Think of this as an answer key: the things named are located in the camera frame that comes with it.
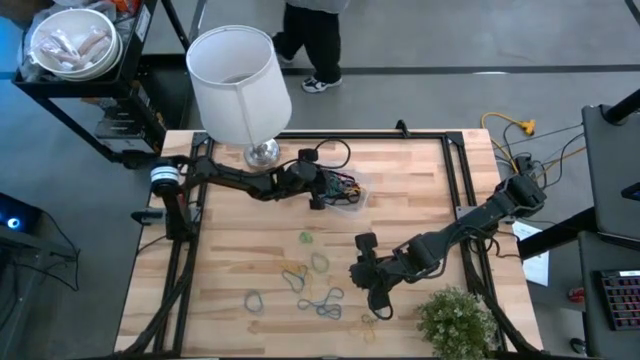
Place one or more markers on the white shade silver table lamp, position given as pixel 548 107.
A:
pixel 235 90

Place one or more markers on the black utility cart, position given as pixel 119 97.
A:
pixel 150 85

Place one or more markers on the small red object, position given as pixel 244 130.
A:
pixel 576 295

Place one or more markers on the teal rubber band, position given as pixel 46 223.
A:
pixel 370 317
pixel 335 291
pixel 246 302
pixel 285 275
pixel 330 316

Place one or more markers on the orange cardboard boxes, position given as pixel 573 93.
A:
pixel 126 5

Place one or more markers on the plastic wrapped packets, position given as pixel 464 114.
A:
pixel 90 45

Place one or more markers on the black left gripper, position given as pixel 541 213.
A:
pixel 305 180

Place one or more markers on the white paper sheet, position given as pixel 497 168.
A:
pixel 537 270

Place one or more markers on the artificial green plant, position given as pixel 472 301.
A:
pixel 457 322

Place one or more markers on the black computer tower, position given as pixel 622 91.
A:
pixel 25 210

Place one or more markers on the person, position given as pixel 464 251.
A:
pixel 320 40

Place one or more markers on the red rubber band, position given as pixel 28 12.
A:
pixel 350 175

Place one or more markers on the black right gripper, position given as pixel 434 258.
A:
pixel 375 272

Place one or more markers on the clear plastic bin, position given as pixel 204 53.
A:
pixel 365 200

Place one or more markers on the black keyboard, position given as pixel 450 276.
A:
pixel 622 300

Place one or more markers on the black power strip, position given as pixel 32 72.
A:
pixel 524 162

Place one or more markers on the black computer mouse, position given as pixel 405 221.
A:
pixel 578 346

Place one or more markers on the green rubber band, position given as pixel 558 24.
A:
pixel 340 192
pixel 328 262
pixel 306 239

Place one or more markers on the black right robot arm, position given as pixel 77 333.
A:
pixel 480 215

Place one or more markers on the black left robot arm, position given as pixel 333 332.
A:
pixel 230 175

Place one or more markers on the dark grey flat panel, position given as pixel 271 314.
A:
pixel 610 165

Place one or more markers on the white bowl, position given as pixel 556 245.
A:
pixel 75 20

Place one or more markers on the black frame bracket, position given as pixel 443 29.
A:
pixel 401 127

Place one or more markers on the black side desk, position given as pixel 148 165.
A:
pixel 600 260

